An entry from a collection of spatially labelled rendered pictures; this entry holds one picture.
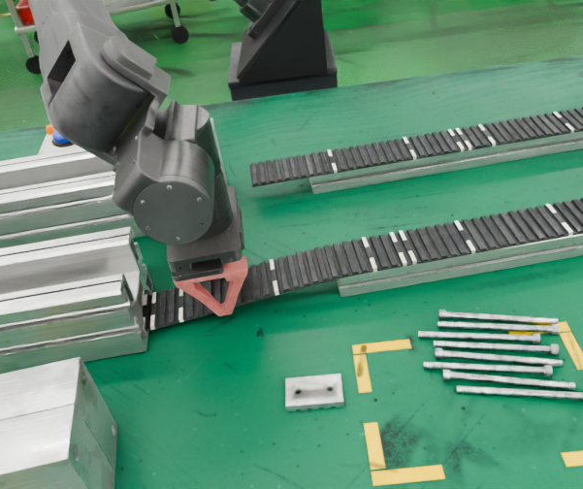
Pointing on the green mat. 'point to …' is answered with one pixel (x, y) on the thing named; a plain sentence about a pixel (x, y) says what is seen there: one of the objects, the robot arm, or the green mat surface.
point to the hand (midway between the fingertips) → (222, 290)
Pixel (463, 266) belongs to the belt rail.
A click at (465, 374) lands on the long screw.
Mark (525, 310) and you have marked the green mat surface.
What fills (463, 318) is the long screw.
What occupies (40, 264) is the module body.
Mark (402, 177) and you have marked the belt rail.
